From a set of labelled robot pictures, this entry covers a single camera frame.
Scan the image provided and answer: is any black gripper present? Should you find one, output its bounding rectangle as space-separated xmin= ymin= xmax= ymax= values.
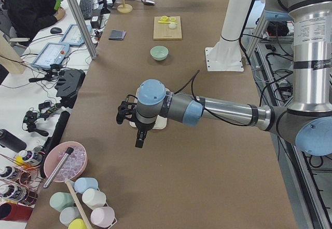
xmin=135 ymin=122 xmax=153 ymax=148

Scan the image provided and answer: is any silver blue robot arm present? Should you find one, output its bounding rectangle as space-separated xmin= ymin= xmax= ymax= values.
xmin=132 ymin=0 xmax=331 ymax=156

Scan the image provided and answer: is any pink bowl with ice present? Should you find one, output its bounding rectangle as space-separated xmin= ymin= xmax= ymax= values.
xmin=44 ymin=141 xmax=88 ymax=182

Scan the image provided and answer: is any mint green bowl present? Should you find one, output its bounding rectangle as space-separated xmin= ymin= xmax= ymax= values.
xmin=150 ymin=46 xmax=169 ymax=61

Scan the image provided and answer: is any cream rabbit tray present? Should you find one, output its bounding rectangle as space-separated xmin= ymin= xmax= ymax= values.
xmin=134 ymin=88 xmax=167 ymax=130

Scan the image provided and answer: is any metal rod black tip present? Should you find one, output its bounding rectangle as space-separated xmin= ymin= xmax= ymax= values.
xmin=43 ymin=147 xmax=74 ymax=188

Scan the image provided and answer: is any blue cup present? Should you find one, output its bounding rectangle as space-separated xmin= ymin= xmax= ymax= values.
xmin=74 ymin=177 xmax=99 ymax=194

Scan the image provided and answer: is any white cup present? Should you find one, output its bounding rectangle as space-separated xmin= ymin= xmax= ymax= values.
xmin=82 ymin=188 xmax=106 ymax=210

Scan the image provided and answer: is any pink cup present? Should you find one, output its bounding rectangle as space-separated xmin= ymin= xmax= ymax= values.
xmin=90 ymin=207 xmax=115 ymax=227

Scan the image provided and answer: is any black plastic holder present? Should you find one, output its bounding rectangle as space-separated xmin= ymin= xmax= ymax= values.
xmin=55 ymin=69 xmax=86 ymax=109

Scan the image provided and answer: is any wooden cup rack stick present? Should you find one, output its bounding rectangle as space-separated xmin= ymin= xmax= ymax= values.
xmin=65 ymin=180 xmax=93 ymax=229

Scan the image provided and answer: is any grey folded cloth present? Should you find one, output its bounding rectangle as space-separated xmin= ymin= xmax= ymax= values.
xmin=108 ymin=30 xmax=127 ymax=41

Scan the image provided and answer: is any green cup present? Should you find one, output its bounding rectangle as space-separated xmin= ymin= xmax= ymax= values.
xmin=49 ymin=192 xmax=74 ymax=212

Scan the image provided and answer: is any grey cup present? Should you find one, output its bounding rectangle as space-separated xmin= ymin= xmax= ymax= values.
xmin=59 ymin=207 xmax=81 ymax=226

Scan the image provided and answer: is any yellow cup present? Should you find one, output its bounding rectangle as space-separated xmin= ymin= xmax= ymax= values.
xmin=68 ymin=218 xmax=87 ymax=229

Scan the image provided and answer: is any wooden cutting board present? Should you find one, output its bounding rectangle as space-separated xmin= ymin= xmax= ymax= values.
xmin=153 ymin=16 xmax=182 ymax=41

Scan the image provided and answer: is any lemon slice stack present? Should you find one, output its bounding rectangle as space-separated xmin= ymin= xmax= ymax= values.
xmin=160 ymin=16 xmax=168 ymax=22

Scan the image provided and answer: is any blue teach pendant far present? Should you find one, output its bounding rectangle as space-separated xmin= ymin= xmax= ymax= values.
xmin=59 ymin=24 xmax=84 ymax=47

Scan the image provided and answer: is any blue teach pendant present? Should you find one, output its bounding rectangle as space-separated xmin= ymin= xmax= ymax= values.
xmin=59 ymin=24 xmax=84 ymax=47
xmin=31 ymin=43 xmax=70 ymax=69

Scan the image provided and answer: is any blue teach pendant near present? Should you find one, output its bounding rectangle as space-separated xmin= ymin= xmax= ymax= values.
xmin=31 ymin=43 xmax=70 ymax=69

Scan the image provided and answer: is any wooden mug tree stand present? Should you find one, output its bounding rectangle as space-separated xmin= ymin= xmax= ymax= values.
xmin=117 ymin=0 xmax=133 ymax=14

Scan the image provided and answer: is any black bottle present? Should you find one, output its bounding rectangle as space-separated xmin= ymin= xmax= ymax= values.
xmin=1 ymin=129 xmax=26 ymax=153

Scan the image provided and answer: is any metal scoop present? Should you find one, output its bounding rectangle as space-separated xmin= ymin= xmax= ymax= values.
xmin=140 ymin=0 xmax=156 ymax=5

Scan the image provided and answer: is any black computer mouse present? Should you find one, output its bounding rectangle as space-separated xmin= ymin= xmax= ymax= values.
xmin=50 ymin=27 xmax=62 ymax=34

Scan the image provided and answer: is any black keyboard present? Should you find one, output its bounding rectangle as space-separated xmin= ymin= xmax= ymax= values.
xmin=79 ymin=0 xmax=94 ymax=20

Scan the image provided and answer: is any red container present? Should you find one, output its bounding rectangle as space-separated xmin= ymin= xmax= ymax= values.
xmin=1 ymin=203 xmax=33 ymax=222

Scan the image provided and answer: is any person in black hoodie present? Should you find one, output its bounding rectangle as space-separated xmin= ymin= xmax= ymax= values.
xmin=5 ymin=0 xmax=66 ymax=41

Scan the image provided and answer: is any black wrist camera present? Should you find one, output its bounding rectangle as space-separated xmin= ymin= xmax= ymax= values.
xmin=116 ymin=94 xmax=137 ymax=125

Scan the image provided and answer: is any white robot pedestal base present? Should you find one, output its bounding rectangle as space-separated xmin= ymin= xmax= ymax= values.
xmin=205 ymin=0 xmax=255 ymax=72

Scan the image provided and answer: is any aluminium frame post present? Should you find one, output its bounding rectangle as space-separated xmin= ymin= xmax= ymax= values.
xmin=67 ymin=0 xmax=98 ymax=60

